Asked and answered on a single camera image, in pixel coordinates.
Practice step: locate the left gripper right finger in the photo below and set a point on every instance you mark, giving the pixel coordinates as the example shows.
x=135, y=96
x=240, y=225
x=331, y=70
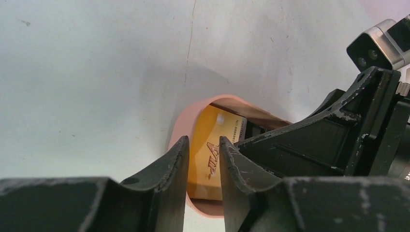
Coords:
x=255, y=200

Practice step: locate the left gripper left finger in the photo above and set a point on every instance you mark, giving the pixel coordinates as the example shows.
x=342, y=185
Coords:
x=152, y=200

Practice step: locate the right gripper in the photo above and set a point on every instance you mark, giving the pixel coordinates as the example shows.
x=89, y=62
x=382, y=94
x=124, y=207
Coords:
x=363, y=131

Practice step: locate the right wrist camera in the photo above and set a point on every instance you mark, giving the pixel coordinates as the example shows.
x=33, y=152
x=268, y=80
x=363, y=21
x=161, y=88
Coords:
x=385, y=45

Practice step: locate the pink plastic tray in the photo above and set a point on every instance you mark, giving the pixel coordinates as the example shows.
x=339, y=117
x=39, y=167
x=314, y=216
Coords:
x=185, y=122

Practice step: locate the yellow card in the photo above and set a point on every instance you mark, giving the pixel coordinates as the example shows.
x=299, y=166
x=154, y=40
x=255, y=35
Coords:
x=204, y=170

